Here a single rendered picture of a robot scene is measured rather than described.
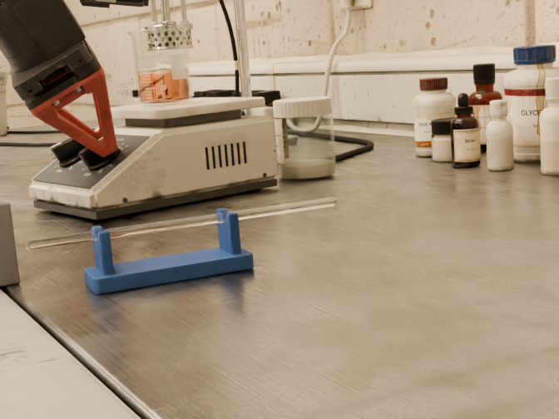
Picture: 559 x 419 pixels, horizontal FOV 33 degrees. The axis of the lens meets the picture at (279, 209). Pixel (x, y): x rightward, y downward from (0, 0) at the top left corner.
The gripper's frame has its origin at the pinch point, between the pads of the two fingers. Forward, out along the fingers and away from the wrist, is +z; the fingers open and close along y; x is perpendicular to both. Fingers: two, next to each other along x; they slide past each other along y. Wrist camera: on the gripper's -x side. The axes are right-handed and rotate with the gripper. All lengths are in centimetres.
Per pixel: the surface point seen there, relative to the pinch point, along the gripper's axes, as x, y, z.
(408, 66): -37, 35, 24
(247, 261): -5.1, -28.3, 2.3
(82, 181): 3.3, -1.8, 1.5
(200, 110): -8.6, 1.1, 2.5
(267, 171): -11.1, 1.7, 11.4
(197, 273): -2.1, -28.7, 0.9
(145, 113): -4.3, 2.0, 0.4
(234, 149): -9.5, 1.0, 7.4
